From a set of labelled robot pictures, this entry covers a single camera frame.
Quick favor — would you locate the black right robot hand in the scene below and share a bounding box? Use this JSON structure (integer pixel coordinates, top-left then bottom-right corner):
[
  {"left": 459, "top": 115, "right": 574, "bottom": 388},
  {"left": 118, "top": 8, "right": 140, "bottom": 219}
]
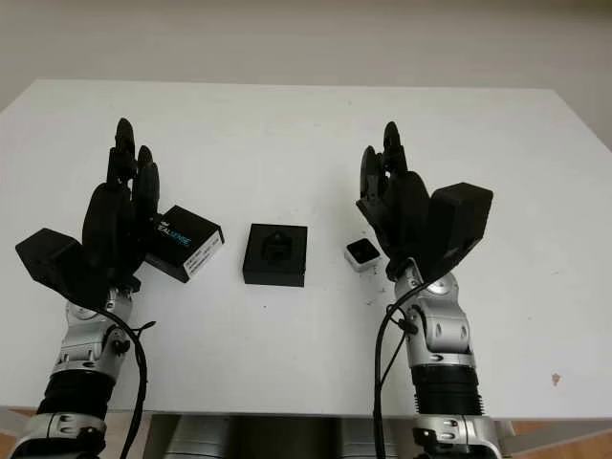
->
[{"left": 356, "top": 120, "right": 435, "bottom": 283}]

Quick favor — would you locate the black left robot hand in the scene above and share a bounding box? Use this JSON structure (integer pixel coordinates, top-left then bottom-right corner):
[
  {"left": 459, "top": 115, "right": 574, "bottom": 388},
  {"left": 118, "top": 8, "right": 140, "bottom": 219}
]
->
[{"left": 80, "top": 117, "right": 162, "bottom": 294}]

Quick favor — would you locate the small silver square camera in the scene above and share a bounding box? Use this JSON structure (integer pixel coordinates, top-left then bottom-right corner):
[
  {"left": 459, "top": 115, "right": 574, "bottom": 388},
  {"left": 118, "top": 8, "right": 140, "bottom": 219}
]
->
[{"left": 344, "top": 240, "right": 383, "bottom": 273}]

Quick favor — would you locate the black RealSense box lid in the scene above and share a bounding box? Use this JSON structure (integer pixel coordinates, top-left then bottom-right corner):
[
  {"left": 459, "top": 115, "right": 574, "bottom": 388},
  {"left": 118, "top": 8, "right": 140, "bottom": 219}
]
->
[{"left": 142, "top": 204, "right": 226, "bottom": 284}]

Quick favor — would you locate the black box base with insert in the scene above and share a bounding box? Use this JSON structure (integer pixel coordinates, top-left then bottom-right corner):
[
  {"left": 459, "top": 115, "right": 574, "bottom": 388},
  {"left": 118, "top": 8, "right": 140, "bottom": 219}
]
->
[{"left": 241, "top": 222, "right": 308, "bottom": 289}]

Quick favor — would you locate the grey black robot torso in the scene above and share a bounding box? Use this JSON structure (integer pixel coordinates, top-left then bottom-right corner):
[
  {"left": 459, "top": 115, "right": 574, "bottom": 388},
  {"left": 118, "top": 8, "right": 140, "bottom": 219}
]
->
[{"left": 150, "top": 413, "right": 417, "bottom": 459}]

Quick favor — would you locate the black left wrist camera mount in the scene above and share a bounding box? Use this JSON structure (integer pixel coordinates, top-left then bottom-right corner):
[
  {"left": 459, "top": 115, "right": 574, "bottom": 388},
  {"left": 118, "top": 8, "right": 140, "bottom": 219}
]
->
[{"left": 14, "top": 228, "right": 112, "bottom": 311}]

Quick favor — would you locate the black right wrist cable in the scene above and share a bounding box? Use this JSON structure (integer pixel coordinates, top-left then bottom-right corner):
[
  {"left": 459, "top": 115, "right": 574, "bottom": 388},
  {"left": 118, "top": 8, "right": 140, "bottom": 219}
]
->
[{"left": 372, "top": 274, "right": 431, "bottom": 459}]

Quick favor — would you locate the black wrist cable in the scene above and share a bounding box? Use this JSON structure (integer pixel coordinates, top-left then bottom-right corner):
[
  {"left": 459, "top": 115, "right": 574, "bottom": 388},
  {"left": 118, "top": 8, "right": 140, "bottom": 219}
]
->
[
  {"left": 372, "top": 274, "right": 431, "bottom": 459},
  {"left": 80, "top": 305, "right": 157, "bottom": 459}
]

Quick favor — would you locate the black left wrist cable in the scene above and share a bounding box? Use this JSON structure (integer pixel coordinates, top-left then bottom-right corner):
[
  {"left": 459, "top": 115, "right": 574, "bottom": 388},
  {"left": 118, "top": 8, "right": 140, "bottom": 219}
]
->
[{"left": 80, "top": 305, "right": 157, "bottom": 459}]

